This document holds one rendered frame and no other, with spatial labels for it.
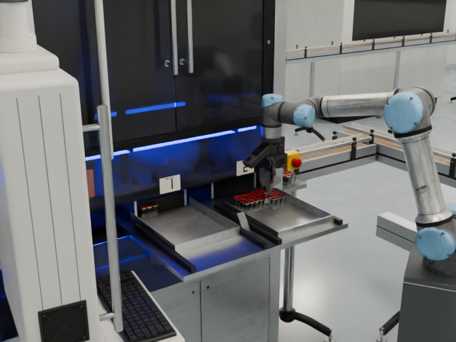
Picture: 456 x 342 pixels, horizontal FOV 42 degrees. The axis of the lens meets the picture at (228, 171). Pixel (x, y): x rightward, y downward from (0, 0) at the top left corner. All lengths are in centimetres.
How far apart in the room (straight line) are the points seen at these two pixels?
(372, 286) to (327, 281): 26
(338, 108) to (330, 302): 157
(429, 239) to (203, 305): 100
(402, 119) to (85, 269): 101
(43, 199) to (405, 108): 107
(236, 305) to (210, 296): 16
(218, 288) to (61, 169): 126
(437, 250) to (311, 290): 166
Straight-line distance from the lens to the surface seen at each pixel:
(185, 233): 212
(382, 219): 316
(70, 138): 137
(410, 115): 186
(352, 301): 346
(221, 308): 256
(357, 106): 209
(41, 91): 134
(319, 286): 358
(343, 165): 289
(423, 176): 192
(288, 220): 222
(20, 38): 152
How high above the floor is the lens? 179
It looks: 19 degrees down
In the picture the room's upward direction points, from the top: straight up
